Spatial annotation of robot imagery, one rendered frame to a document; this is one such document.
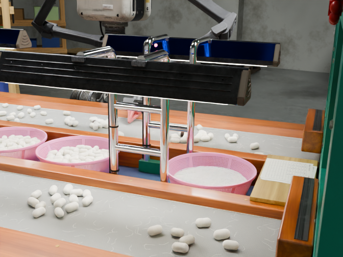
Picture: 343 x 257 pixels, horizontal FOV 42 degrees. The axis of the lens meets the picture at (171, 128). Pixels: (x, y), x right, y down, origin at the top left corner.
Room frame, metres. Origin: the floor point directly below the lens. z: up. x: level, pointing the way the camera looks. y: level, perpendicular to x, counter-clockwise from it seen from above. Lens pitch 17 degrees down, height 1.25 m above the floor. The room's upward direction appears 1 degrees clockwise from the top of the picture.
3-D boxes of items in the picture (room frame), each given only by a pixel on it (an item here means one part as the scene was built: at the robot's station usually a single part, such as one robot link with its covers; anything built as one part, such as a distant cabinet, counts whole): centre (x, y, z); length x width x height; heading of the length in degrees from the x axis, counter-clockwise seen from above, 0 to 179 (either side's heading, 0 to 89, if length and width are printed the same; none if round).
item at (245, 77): (1.00, 0.14, 1.08); 0.62 x 0.08 x 0.07; 71
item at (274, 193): (1.13, -0.32, 0.77); 0.33 x 0.15 x 0.01; 161
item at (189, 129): (1.45, -0.02, 0.90); 0.20 x 0.19 x 0.45; 71
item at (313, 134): (1.44, -0.48, 0.83); 0.30 x 0.06 x 0.07; 161
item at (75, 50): (9.22, 1.74, 0.05); 1.15 x 0.79 x 0.10; 63
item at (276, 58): (1.52, -0.05, 1.08); 0.62 x 0.08 x 0.07; 71
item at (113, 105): (1.07, 0.11, 0.90); 0.20 x 0.19 x 0.45; 71
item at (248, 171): (1.20, -0.12, 0.72); 0.27 x 0.27 x 0.10
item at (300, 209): (0.79, -0.26, 0.83); 0.30 x 0.06 x 0.07; 161
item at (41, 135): (1.44, 0.56, 0.72); 0.27 x 0.27 x 0.10
